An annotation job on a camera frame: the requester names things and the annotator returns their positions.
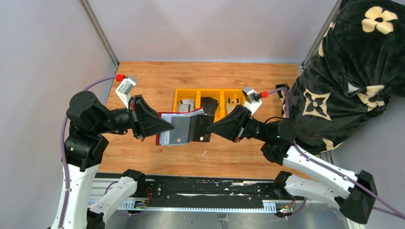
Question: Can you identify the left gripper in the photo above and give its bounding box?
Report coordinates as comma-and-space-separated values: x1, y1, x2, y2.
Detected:
95, 94, 175, 137

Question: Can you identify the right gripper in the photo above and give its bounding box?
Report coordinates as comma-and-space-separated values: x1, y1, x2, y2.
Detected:
206, 104, 271, 143

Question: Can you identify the red leather card holder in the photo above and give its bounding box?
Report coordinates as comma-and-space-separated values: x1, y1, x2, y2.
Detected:
155, 108, 204, 147

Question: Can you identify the black VIP card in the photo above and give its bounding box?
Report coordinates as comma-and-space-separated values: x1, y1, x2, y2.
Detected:
189, 114, 214, 142

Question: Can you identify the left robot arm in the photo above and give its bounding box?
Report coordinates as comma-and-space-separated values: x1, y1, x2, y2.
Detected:
52, 91, 174, 229

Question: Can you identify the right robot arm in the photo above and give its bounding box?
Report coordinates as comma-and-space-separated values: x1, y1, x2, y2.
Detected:
207, 105, 378, 224

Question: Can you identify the tan cards stack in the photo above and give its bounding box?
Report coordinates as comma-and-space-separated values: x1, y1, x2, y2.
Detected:
225, 98, 241, 115

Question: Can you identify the black cards stack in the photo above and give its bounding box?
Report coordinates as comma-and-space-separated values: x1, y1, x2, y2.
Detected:
201, 97, 219, 115

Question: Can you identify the white cards stack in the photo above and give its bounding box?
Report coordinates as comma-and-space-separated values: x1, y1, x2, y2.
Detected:
177, 99, 195, 113

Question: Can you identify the left yellow bin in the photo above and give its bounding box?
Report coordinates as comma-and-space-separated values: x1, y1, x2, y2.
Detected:
172, 89, 201, 112

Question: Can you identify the black floral blanket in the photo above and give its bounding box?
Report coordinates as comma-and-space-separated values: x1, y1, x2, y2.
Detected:
282, 0, 405, 154

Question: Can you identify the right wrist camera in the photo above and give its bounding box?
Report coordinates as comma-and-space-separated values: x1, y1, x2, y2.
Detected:
242, 87, 262, 115

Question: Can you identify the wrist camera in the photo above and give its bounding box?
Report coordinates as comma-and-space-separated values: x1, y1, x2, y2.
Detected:
115, 73, 138, 108
242, 87, 262, 115

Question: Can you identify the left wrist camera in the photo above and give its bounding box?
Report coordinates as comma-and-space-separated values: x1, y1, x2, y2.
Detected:
115, 73, 138, 108

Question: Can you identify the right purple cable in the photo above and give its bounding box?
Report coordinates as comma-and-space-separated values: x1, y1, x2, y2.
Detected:
261, 87, 405, 220

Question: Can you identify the purple cable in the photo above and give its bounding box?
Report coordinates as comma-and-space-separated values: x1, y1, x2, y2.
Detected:
261, 87, 405, 220
58, 74, 127, 229

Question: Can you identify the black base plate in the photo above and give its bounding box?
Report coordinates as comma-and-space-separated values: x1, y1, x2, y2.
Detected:
132, 175, 293, 209

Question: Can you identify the aluminium frame rail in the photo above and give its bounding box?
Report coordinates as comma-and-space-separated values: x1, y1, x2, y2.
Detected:
57, 177, 365, 229

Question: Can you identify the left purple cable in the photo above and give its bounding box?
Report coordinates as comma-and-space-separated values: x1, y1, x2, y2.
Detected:
58, 74, 127, 229

